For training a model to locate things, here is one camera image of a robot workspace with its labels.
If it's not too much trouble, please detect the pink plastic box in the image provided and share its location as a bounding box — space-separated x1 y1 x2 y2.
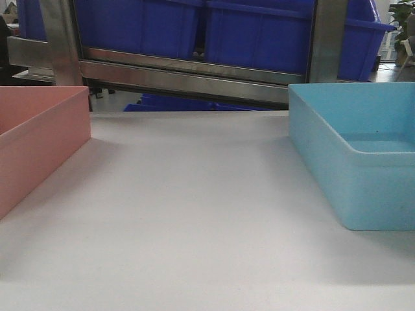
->
1 86 91 217

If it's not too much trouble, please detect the stainless steel shelf frame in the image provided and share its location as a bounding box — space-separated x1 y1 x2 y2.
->
7 1 348 109

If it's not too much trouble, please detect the light blue plastic box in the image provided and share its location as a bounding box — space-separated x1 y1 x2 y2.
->
289 82 414 231

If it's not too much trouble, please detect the dark blue crate left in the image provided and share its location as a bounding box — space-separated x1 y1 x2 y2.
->
17 0 47 41

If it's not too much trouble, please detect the dark blue crate below shelf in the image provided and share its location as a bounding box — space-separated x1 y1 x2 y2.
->
123 93 270 112

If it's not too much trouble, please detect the dark blue crate right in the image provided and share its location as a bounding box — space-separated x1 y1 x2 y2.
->
338 0 395 82

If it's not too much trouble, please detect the green potted plant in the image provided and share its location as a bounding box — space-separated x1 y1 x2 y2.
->
388 0 414 52

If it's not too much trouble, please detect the dark blue crate middle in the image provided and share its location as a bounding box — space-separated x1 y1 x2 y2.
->
75 1 313 74

